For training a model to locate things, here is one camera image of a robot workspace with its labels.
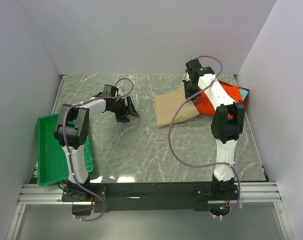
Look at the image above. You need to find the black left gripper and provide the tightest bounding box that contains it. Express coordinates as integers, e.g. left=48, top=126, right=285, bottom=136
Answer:
left=109, top=96, right=139, bottom=123

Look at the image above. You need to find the beige t shirt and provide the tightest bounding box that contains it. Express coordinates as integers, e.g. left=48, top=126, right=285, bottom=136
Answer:
left=153, top=87, right=199, bottom=128

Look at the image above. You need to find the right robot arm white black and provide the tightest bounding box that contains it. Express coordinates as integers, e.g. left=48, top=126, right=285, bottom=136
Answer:
left=183, top=58, right=245, bottom=200

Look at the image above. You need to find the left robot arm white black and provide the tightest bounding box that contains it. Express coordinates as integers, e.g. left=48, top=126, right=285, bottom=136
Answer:
left=53, top=84, right=139, bottom=201

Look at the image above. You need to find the orange folded t shirt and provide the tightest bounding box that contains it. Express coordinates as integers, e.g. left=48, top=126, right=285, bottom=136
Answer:
left=196, top=81, right=243, bottom=116

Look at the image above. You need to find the dark red folded t shirt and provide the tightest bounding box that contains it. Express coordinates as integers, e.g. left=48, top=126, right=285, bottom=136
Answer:
left=218, top=80, right=250, bottom=115

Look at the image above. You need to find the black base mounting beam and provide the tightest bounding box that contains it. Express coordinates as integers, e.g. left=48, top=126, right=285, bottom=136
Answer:
left=61, top=181, right=242, bottom=216

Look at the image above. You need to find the green plastic tray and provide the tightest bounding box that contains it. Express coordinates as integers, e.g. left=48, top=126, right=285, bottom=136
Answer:
left=36, top=113, right=96, bottom=187

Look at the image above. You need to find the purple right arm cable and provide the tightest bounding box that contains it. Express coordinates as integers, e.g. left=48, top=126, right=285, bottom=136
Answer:
left=167, top=55, right=242, bottom=220

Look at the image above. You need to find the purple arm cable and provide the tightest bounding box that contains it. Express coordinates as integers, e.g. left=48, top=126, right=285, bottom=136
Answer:
left=62, top=78, right=135, bottom=223
left=167, top=55, right=242, bottom=220

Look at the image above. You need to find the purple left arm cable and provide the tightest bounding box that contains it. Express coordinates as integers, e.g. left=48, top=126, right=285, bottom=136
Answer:
left=62, top=78, right=135, bottom=223

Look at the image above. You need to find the aluminium frame rail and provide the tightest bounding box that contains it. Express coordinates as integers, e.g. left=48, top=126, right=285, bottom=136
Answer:
left=6, top=181, right=293, bottom=240

